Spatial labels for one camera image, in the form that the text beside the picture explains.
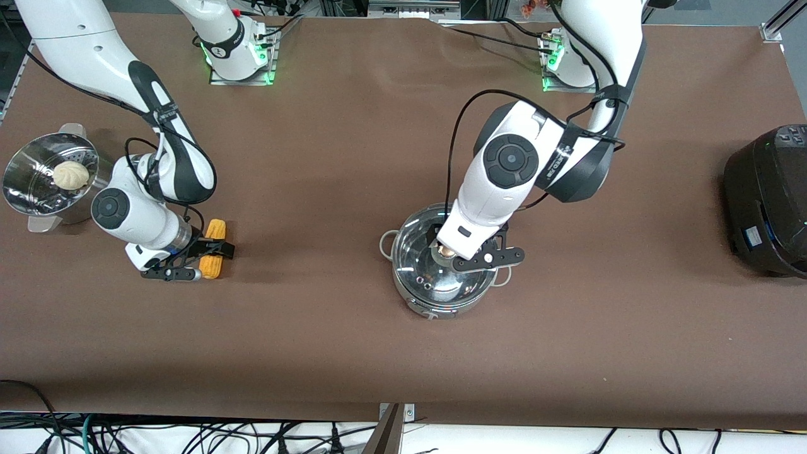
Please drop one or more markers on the yellow corn cob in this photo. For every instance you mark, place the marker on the yellow corn cob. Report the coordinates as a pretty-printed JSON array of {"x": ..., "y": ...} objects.
[{"x": 217, "y": 230}]

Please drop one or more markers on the round glass pot lid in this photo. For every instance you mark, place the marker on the round glass pot lid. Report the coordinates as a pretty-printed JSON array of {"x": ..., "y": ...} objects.
[{"x": 416, "y": 252}]

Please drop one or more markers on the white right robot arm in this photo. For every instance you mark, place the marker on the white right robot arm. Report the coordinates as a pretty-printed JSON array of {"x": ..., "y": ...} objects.
[{"x": 75, "y": 50}]

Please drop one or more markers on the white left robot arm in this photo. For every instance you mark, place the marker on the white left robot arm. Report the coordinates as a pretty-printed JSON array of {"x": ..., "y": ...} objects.
[{"x": 485, "y": 189}]

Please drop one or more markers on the steel steamer pot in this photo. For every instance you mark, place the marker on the steel steamer pot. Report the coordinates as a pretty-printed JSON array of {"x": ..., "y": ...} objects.
[{"x": 94, "y": 195}]

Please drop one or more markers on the white steamed bun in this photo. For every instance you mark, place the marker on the white steamed bun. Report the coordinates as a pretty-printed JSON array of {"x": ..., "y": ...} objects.
[{"x": 70, "y": 175}]

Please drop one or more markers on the brown table cover sheet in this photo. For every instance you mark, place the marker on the brown table cover sheet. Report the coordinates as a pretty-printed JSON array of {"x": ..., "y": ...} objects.
[{"x": 315, "y": 157}]

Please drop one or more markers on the grey metal box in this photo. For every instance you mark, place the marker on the grey metal box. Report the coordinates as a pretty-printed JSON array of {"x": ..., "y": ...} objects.
[{"x": 410, "y": 7}]

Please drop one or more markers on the black rice cooker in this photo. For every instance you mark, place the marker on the black rice cooker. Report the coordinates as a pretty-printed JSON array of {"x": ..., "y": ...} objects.
[{"x": 775, "y": 202}]

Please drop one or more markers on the small metal table bracket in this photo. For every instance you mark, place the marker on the small metal table bracket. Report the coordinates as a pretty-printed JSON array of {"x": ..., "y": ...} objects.
[{"x": 410, "y": 413}]

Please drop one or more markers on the brown slanted post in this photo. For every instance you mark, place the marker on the brown slanted post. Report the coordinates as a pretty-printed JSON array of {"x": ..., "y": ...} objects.
[{"x": 388, "y": 438}]

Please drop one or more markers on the aluminium table frame rail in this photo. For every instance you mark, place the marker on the aluminium table frame rail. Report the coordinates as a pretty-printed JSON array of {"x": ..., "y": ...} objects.
[{"x": 19, "y": 75}]

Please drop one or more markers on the aluminium profile post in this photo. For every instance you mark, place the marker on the aluminium profile post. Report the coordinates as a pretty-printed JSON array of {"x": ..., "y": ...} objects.
[{"x": 778, "y": 22}]

